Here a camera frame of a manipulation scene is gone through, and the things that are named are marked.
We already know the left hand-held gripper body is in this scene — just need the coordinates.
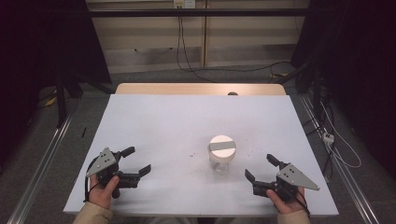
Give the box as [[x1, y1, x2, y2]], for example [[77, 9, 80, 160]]
[[86, 147, 139, 200]]

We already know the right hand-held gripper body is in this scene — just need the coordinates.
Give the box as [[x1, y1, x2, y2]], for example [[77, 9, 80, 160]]
[[252, 161, 320, 203]]

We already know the clear jar with white lid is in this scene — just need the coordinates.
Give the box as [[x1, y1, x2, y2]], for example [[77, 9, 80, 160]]
[[207, 134, 237, 173]]

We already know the person's right hand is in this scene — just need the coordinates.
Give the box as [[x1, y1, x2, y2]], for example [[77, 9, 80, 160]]
[[265, 186, 307, 215]]

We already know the person's left hand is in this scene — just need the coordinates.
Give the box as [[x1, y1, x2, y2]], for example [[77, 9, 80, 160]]
[[88, 175, 120, 210]]

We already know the white table board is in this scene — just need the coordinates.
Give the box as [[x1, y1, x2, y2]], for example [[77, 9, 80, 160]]
[[63, 93, 340, 217]]

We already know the black metal stand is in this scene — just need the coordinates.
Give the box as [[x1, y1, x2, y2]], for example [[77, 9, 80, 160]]
[[273, 57, 326, 110], [53, 66, 116, 129]]

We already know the wooden table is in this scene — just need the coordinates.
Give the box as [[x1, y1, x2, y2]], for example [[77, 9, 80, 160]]
[[115, 82, 287, 96]]

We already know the black horizontal bar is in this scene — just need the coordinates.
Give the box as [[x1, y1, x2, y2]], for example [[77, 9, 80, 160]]
[[88, 8, 312, 19]]

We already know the right hand-held gripper black cable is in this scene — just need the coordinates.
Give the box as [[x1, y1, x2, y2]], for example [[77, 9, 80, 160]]
[[290, 189, 312, 217]]

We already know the metal floor rail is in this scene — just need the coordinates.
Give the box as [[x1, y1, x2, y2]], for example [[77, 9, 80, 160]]
[[299, 93, 381, 224], [6, 114, 75, 224]]

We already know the white cable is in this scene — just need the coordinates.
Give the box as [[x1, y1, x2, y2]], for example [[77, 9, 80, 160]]
[[319, 102, 362, 170]]

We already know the bundle of black cables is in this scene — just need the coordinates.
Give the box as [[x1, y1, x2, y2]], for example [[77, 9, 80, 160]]
[[304, 91, 336, 175]]

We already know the black cable on floor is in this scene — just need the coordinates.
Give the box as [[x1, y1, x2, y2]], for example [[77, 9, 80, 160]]
[[192, 61, 292, 84]]

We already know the black hanging cable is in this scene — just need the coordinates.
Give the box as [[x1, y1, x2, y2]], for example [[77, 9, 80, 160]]
[[176, 7, 219, 84]]

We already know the white wall socket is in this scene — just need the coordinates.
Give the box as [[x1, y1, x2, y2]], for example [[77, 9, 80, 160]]
[[173, 0, 196, 9]]

